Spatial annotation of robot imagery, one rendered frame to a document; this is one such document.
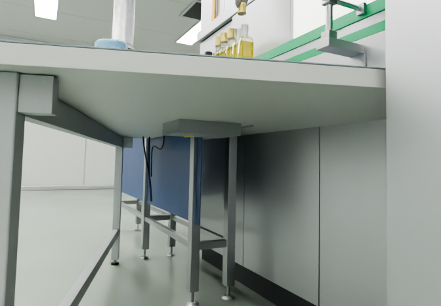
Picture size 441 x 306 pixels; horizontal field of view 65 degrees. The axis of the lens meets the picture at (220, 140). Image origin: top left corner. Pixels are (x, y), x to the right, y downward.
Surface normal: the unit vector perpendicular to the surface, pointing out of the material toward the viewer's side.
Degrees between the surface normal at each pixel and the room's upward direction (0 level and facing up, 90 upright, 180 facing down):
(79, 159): 90
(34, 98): 90
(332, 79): 90
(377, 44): 90
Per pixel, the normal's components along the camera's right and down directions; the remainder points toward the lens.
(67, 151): 0.46, -0.04
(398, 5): -0.89, -0.05
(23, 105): 0.17, -0.06
